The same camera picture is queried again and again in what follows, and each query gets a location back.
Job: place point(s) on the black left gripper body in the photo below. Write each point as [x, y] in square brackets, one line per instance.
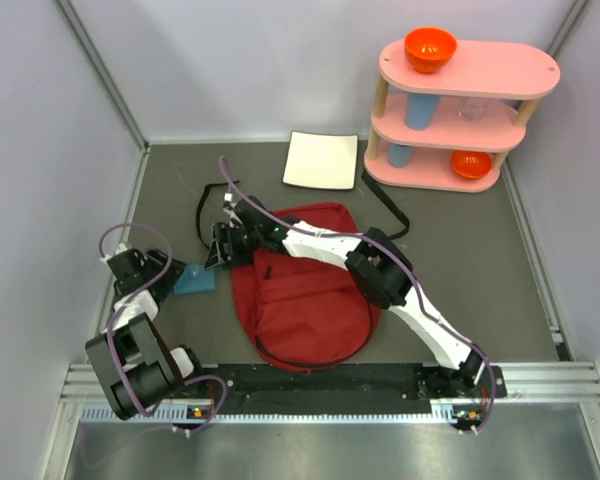
[154, 271]

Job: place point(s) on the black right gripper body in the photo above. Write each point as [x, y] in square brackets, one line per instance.
[241, 243]

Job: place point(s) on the blue snap wallet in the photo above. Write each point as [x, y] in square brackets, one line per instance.
[195, 279]

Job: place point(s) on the red student backpack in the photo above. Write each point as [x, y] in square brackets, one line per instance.
[303, 315]

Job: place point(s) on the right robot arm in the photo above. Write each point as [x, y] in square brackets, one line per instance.
[381, 273]

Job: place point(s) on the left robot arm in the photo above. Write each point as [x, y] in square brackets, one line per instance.
[134, 367]

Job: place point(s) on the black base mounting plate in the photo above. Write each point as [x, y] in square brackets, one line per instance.
[367, 388]

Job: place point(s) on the blue cup bottom shelf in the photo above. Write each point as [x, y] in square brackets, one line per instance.
[399, 155]

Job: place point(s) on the blue cup shelf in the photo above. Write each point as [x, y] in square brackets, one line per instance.
[399, 155]
[420, 109]

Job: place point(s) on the blue cup middle shelf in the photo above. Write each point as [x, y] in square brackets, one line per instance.
[420, 109]

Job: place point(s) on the pink three-tier shelf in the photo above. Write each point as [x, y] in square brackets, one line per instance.
[452, 130]

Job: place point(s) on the orange bowl bottom shelf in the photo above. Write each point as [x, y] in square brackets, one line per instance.
[471, 165]

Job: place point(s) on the orange bowl shelf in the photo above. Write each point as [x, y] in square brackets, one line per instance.
[429, 49]
[471, 165]

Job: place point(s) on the clear glass cup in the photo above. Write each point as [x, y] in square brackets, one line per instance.
[473, 108]

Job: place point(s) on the orange bowl top shelf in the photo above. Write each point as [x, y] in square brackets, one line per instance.
[429, 49]

